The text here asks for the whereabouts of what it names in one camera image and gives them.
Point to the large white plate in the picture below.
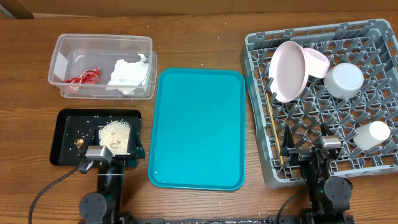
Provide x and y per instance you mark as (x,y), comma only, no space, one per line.
(288,72)

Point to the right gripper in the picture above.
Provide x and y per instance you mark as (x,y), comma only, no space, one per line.
(306,155)

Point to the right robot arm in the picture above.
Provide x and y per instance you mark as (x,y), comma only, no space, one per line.
(329,195)

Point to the grey bowl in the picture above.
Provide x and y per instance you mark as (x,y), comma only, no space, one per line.
(344,80)

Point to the teal serving tray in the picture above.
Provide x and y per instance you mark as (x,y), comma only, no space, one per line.
(199,130)

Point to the pile of rice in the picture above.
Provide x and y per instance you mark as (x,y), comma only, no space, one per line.
(115,136)

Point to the brown food scrap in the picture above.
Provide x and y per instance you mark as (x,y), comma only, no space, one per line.
(79,143)

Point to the small white plate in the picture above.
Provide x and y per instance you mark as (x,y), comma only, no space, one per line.
(316,63)

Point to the wooden chopstick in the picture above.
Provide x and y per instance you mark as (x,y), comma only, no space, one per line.
(274,129)

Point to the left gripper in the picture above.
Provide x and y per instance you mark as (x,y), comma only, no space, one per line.
(139,152)

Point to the white napkin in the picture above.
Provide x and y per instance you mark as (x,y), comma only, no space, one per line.
(130,73)

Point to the grey dishwasher rack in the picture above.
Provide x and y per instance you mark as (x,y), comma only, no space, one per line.
(370,45)

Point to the black plastic tray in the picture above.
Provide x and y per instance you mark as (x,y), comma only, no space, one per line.
(75,124)

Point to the clear plastic bin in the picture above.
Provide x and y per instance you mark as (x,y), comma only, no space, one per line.
(75,53)

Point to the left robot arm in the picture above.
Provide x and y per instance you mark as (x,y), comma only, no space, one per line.
(104,204)

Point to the red snack wrapper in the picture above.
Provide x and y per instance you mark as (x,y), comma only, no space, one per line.
(91,76)

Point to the small white cup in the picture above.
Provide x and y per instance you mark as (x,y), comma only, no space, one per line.
(371,134)

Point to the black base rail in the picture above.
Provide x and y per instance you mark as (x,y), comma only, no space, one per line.
(285,219)

